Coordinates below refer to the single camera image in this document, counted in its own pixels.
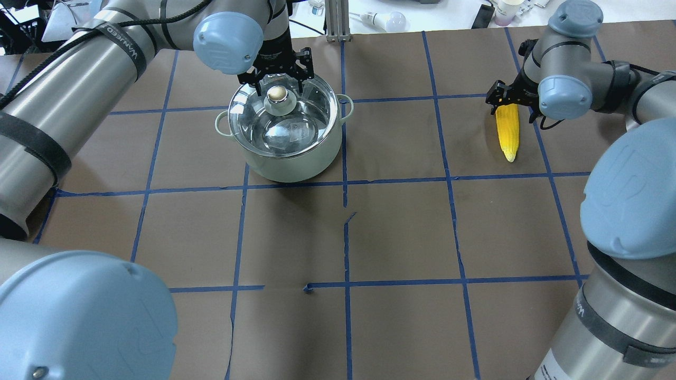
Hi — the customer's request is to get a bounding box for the aluminium frame post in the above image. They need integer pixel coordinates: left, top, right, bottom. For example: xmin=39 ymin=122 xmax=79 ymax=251
xmin=324 ymin=1 xmax=352 ymax=43

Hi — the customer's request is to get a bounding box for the pale green cooking pot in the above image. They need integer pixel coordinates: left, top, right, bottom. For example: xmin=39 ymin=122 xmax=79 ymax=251
xmin=225 ymin=87 xmax=353 ymax=183

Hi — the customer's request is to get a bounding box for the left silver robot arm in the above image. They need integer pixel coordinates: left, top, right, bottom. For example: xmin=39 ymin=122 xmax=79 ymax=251
xmin=1 ymin=1 xmax=292 ymax=379

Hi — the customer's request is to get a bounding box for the glass pot lid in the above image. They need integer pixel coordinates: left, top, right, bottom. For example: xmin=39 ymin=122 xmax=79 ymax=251
xmin=214 ymin=74 xmax=341 ymax=158

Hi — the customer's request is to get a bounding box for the yellow corn cob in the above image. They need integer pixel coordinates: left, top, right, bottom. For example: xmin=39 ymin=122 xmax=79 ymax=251
xmin=494 ymin=104 xmax=521 ymax=163

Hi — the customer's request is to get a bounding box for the white paper cup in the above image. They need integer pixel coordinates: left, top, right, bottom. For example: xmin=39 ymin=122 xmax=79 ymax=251
xmin=493 ymin=0 xmax=524 ymax=27

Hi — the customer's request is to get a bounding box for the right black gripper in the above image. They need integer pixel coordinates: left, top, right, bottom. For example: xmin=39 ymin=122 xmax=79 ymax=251
xmin=485 ymin=70 xmax=543 ymax=123

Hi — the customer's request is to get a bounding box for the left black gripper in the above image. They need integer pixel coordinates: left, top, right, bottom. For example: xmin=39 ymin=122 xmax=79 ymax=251
xmin=238 ymin=46 xmax=315 ymax=97

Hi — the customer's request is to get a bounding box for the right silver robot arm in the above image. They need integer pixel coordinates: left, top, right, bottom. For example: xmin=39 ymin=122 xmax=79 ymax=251
xmin=486 ymin=1 xmax=675 ymax=379

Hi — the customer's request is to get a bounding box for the white light bulb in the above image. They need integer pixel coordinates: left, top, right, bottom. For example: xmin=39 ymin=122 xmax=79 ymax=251
xmin=359 ymin=11 xmax=407 ymax=32

